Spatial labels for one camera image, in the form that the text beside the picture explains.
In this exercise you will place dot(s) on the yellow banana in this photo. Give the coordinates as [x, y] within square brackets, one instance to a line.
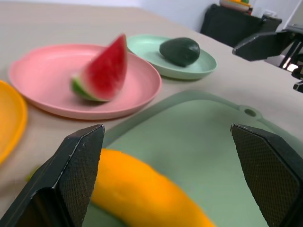
[137, 186]

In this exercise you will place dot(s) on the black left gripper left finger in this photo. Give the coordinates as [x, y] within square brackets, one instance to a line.
[59, 170]

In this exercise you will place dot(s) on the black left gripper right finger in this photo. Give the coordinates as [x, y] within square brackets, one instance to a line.
[267, 170]

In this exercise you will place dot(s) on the watermelon slice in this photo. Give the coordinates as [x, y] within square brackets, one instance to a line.
[104, 73]

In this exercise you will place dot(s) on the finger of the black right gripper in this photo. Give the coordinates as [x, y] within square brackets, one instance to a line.
[258, 46]

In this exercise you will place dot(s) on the dark green avocado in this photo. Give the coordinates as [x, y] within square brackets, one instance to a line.
[180, 50]

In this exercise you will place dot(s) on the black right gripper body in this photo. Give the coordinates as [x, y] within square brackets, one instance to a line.
[294, 54]

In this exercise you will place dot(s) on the pink plate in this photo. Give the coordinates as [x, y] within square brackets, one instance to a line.
[47, 78]

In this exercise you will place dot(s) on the green cutting board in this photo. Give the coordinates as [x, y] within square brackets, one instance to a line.
[189, 142]

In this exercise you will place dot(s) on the yellow plate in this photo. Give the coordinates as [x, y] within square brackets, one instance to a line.
[9, 113]

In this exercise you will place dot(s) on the green plate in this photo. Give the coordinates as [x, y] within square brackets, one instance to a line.
[146, 49]

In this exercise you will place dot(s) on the stack of coloured bowls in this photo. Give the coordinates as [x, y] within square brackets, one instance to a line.
[234, 4]

